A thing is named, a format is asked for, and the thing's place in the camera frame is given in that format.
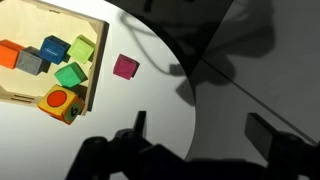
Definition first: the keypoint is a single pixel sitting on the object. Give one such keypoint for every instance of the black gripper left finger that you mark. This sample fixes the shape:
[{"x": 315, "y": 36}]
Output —
[{"x": 140, "y": 121}]

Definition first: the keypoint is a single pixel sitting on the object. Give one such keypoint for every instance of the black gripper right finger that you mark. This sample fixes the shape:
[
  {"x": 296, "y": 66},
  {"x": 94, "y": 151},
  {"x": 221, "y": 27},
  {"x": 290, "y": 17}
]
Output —
[{"x": 260, "y": 133}]

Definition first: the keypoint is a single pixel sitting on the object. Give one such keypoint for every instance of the purple foam block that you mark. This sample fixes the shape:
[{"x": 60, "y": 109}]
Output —
[{"x": 125, "y": 67}]

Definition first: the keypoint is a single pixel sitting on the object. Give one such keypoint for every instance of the yellow block with red circle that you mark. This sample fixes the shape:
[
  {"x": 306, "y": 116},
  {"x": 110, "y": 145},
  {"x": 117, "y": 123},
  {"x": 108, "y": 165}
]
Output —
[{"x": 57, "y": 100}]

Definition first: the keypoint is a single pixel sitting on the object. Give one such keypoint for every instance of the lime green foam block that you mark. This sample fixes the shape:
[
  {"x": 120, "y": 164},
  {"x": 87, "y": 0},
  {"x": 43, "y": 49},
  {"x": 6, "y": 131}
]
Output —
[{"x": 81, "y": 50}]

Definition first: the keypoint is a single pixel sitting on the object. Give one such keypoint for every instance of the blue foam block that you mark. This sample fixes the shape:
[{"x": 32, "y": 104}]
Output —
[{"x": 53, "y": 50}]

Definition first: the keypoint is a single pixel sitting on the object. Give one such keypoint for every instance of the gray foam block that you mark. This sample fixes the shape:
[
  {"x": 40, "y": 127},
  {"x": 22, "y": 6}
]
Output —
[{"x": 29, "y": 62}]

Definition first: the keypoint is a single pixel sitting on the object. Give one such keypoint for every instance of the orange foam block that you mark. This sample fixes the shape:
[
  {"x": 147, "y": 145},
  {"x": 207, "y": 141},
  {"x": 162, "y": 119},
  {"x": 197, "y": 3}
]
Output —
[{"x": 9, "y": 55}]

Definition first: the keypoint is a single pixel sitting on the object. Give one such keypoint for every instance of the wooden tray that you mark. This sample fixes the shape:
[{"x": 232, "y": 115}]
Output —
[{"x": 23, "y": 20}]

